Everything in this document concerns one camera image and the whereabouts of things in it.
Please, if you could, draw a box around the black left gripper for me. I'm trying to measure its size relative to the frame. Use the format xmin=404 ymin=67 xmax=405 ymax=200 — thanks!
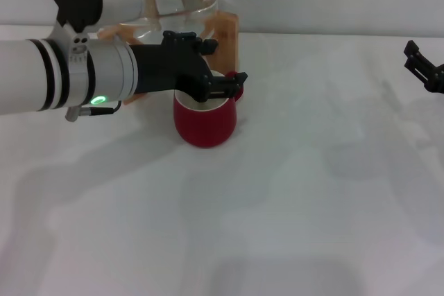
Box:
xmin=129 ymin=31 xmax=250 ymax=105

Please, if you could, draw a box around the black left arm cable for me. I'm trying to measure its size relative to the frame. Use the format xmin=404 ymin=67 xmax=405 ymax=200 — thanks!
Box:
xmin=65 ymin=100 xmax=123 ymax=122

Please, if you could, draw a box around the red cup white inside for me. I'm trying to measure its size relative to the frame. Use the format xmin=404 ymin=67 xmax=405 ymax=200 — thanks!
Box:
xmin=173 ymin=70 xmax=246 ymax=149

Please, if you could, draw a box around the wooden dispenser stand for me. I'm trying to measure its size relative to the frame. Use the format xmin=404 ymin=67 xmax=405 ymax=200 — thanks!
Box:
xmin=96 ymin=10 xmax=241 ymax=107

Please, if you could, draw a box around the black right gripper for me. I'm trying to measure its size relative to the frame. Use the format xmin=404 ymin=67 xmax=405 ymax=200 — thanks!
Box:
xmin=403 ymin=40 xmax=444 ymax=95

